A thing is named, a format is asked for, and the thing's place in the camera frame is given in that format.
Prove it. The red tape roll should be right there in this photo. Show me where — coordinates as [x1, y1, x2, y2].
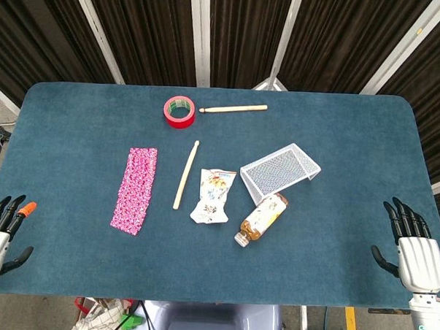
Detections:
[162, 95, 198, 129]

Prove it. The long wooden drumstick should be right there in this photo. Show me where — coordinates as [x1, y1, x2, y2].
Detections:
[172, 139, 201, 212]

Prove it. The checked white cloth bag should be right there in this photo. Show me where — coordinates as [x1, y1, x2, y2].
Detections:
[69, 296, 134, 330]

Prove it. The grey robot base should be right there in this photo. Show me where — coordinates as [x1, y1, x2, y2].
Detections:
[139, 299, 284, 330]

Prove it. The short wooden drumstick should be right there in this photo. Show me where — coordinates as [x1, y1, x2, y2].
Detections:
[198, 101, 269, 117]

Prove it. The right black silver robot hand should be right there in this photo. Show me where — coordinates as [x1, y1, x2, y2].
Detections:
[368, 195, 440, 293]

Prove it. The crumpled white snack bag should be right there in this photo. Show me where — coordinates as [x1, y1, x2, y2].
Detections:
[189, 166, 238, 227]

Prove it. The white wire mesh basket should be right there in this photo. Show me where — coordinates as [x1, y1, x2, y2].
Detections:
[238, 140, 323, 209]

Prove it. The row of red patterned cards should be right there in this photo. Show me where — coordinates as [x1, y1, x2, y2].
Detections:
[109, 146, 158, 238]

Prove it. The white frame post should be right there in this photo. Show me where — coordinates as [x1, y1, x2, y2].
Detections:
[185, 0, 214, 88]
[360, 0, 440, 98]
[66, 0, 128, 85]
[251, 0, 305, 93]

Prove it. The amber tea plastic bottle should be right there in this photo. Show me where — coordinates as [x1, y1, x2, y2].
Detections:
[233, 191, 290, 249]

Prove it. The green plastic object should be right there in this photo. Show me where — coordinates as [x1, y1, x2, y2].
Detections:
[120, 312, 146, 330]

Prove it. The blue felt table cover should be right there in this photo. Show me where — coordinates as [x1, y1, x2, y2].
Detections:
[0, 77, 440, 314]

